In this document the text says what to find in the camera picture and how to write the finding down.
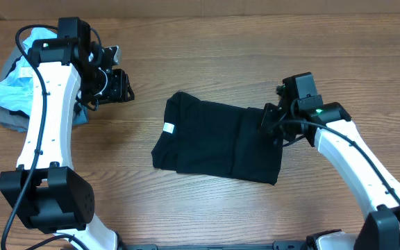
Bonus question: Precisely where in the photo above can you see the black t-shirt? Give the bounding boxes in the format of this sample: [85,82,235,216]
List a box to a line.
[151,92,283,185]

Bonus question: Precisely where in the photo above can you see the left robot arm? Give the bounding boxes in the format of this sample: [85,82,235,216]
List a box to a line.
[0,17,135,249]

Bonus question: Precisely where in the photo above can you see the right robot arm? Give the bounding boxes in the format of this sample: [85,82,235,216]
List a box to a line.
[260,72,400,250]

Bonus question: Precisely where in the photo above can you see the dark blue folded shirt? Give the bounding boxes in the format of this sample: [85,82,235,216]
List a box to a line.
[72,102,88,126]

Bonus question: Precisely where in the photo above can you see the light blue folded t-shirt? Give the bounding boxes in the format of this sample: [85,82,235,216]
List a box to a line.
[0,27,60,117]

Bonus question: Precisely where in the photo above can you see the grey folded shirt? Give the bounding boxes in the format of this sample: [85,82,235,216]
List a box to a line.
[0,47,28,133]

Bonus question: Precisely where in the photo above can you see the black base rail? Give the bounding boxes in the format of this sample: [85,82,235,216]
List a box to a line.
[121,240,308,250]

